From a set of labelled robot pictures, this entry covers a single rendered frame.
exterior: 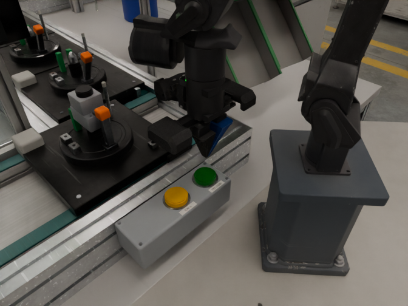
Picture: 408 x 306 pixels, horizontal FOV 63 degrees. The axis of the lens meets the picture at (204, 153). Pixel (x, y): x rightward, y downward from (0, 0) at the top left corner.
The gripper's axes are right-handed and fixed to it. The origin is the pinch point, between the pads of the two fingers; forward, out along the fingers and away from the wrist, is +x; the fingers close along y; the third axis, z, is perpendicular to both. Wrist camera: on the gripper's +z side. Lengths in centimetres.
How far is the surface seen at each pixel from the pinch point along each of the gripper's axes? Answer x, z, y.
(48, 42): 6, 72, -6
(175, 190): 7.7, 0.8, 6.5
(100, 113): -2.6, 15.6, 9.5
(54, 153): 7.8, 25.1, 16.3
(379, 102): 105, 28, -223
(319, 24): 43, 69, -177
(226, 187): 10.1, -3.5, -1.8
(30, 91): 8, 51, 9
